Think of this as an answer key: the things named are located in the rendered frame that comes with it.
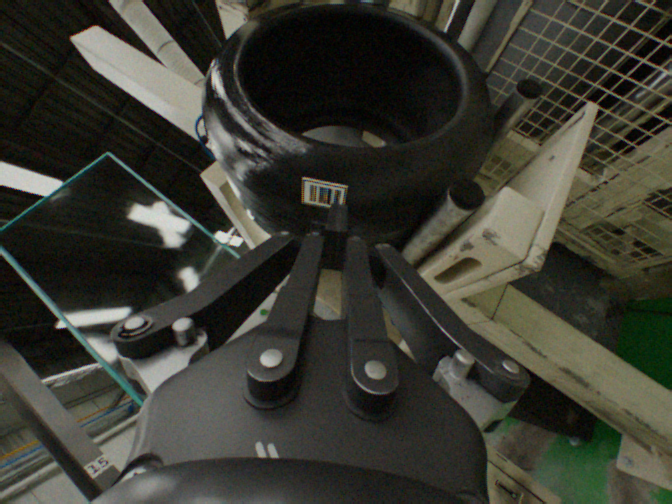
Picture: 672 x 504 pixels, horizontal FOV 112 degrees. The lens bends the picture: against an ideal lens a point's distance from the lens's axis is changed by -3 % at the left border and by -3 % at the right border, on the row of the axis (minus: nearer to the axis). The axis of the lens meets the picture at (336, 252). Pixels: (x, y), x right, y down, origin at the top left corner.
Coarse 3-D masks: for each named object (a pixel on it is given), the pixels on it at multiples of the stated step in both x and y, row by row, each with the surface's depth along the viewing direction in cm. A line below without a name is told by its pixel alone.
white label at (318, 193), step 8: (304, 184) 32; (312, 184) 32; (320, 184) 32; (328, 184) 31; (336, 184) 31; (304, 192) 33; (312, 192) 33; (320, 192) 33; (328, 192) 32; (336, 192) 32; (344, 192) 32; (304, 200) 34; (312, 200) 34; (320, 200) 33; (328, 200) 33; (336, 200) 33; (344, 200) 33
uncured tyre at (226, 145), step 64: (320, 0) 49; (256, 64) 55; (320, 64) 64; (384, 64) 63; (448, 64) 46; (256, 128) 34; (384, 128) 72; (448, 128) 36; (256, 192) 37; (384, 192) 34
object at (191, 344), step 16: (192, 320) 8; (176, 336) 7; (192, 336) 8; (160, 352) 7; (176, 352) 7; (192, 352) 7; (208, 352) 8; (128, 368) 7; (144, 368) 7; (160, 368) 7; (176, 368) 7; (144, 384) 7
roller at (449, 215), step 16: (448, 192) 31; (464, 192) 30; (480, 192) 30; (432, 208) 36; (448, 208) 32; (464, 208) 30; (432, 224) 36; (448, 224) 34; (416, 240) 42; (432, 240) 39; (416, 256) 46
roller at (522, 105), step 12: (516, 84) 41; (528, 84) 40; (516, 96) 40; (528, 96) 39; (504, 108) 43; (516, 108) 41; (528, 108) 41; (504, 120) 44; (516, 120) 43; (504, 132) 46; (492, 144) 49
